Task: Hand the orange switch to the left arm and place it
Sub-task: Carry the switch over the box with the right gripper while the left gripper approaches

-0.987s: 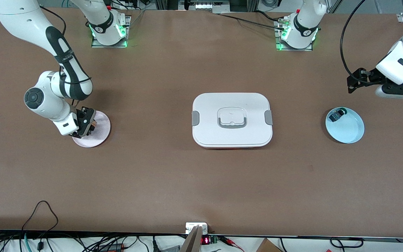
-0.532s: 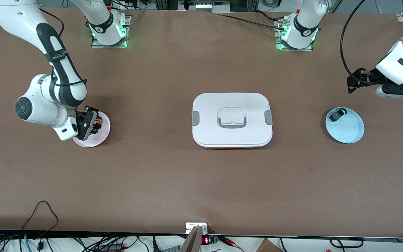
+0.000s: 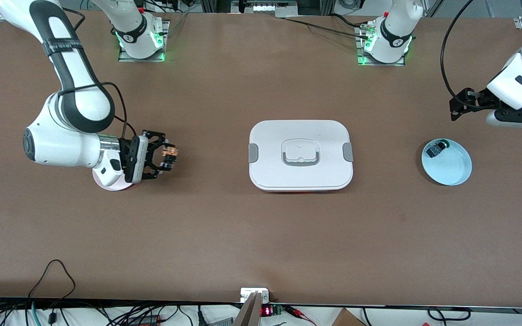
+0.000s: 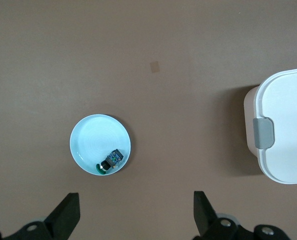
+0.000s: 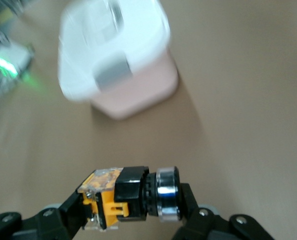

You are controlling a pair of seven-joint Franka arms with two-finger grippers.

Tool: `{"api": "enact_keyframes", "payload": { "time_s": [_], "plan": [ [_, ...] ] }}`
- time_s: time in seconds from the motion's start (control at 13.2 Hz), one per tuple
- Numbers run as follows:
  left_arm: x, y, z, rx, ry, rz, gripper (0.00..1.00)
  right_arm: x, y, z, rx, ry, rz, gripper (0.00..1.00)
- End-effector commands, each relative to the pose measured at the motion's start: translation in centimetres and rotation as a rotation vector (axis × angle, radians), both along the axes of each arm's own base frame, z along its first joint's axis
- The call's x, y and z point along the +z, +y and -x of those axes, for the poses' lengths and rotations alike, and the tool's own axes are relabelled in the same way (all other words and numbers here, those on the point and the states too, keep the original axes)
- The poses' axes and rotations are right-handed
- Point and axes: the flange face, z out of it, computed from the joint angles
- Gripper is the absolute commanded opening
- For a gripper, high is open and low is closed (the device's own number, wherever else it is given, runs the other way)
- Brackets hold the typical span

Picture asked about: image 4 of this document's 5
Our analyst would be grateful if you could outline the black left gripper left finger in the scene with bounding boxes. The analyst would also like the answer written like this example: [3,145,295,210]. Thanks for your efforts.
[3,191,81,240]

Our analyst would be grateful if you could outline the light blue round plate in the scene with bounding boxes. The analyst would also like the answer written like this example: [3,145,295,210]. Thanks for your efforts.
[69,113,133,177]

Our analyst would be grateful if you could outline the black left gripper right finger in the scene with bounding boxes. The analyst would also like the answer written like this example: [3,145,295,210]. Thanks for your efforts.
[193,190,240,240]

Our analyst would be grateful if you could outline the white lidded lunch box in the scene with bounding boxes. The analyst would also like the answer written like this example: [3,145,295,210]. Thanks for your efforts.
[243,66,297,186]

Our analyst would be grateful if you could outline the brown tape patch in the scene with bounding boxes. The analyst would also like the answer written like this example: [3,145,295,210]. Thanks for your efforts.
[149,60,162,74]

